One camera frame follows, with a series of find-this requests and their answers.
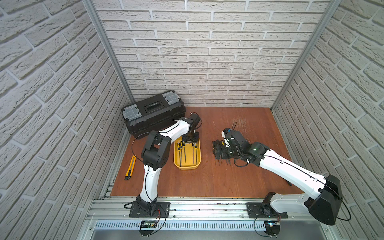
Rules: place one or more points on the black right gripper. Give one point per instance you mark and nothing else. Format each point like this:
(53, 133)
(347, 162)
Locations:
(222, 148)

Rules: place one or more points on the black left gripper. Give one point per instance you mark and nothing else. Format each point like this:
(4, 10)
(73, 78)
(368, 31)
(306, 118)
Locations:
(190, 140)

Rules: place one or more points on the yellow plastic tray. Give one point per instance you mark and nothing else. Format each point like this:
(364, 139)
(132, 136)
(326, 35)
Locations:
(187, 156)

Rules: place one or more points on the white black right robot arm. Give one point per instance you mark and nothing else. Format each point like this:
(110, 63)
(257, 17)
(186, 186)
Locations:
(321, 196)

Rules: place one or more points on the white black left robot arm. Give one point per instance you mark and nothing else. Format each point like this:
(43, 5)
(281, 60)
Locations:
(155, 155)

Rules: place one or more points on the black plastic toolbox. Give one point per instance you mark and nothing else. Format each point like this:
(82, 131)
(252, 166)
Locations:
(153, 114)

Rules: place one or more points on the yellow utility knife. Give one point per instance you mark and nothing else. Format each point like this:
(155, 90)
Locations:
(131, 168)

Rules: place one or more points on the right controller board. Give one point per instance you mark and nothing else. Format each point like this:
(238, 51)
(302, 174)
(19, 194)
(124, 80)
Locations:
(272, 228)

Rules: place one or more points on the controller board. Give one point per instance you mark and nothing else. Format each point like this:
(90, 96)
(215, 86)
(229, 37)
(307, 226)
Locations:
(148, 227)
(272, 228)

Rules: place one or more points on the left controller board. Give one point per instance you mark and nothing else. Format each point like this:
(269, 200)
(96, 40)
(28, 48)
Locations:
(148, 227)

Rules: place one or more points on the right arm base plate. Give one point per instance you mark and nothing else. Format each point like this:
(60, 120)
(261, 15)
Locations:
(262, 210)

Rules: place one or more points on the aluminium front rail frame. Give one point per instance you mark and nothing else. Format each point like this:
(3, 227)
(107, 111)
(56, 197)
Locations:
(197, 219)

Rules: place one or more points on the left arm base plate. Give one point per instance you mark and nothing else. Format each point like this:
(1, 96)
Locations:
(150, 210)

